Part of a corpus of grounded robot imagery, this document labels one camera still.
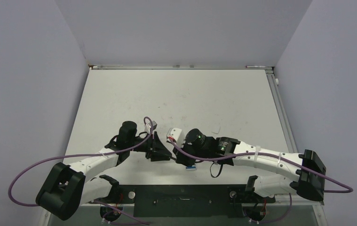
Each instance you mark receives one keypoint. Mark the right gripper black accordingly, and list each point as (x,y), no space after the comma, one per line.
(183,157)

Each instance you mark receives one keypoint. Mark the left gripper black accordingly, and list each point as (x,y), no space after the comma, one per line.
(159,152)

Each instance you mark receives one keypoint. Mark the white battery cover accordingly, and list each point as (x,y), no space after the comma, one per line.
(216,129)

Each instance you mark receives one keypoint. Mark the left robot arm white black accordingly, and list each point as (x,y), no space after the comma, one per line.
(68,186)

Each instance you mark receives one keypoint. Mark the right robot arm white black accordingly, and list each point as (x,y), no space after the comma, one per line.
(292,173)

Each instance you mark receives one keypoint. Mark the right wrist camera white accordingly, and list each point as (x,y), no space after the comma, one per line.
(176,135)

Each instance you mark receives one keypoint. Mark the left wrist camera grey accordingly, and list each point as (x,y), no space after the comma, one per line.
(150,127)

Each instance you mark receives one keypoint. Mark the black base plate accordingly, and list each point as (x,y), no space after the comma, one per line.
(186,200)

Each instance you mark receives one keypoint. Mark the aluminium frame rail right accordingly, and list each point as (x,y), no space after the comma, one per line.
(284,121)

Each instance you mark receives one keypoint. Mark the aluminium frame rail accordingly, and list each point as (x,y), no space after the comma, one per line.
(180,67)
(284,121)

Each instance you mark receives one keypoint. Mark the aluminium frame rail back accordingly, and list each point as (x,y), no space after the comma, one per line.
(180,67)

